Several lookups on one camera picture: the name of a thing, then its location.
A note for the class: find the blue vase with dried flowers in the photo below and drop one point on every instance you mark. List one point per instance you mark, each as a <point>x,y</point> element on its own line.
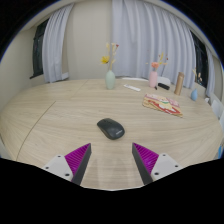
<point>194,95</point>

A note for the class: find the white remote control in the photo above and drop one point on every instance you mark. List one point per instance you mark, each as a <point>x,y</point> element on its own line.
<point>132,87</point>

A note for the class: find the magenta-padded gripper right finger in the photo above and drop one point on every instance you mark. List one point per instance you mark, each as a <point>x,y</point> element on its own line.
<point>165,165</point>

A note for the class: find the white chair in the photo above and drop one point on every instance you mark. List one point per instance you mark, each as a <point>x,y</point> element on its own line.
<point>135,79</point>
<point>164,80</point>

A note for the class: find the black computer mouse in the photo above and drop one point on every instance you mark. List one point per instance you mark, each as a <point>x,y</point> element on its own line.
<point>111,129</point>

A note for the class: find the dark window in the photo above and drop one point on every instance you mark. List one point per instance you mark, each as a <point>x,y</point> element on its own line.
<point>200,60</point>
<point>38,50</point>

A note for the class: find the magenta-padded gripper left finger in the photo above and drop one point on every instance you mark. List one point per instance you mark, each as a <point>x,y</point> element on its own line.
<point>59,165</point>

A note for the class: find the pink vase with orange flowers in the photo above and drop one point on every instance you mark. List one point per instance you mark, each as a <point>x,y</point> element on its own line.
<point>153,79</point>

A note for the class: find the green vase with yellow flowers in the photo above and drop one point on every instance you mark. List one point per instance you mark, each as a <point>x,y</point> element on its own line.
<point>110,80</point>

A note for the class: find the brown insulated drink bottle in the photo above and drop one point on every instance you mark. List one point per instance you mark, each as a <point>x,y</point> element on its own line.
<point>179,84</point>

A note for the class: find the row of white chairs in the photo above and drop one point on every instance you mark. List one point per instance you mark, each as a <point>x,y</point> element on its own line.
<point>217,107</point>

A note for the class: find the wide white curtain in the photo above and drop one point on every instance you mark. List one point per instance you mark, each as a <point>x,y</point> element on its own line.
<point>150,36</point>

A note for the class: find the colourful cartoon print mouse pad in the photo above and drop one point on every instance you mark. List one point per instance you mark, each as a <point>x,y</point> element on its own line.
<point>162,104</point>

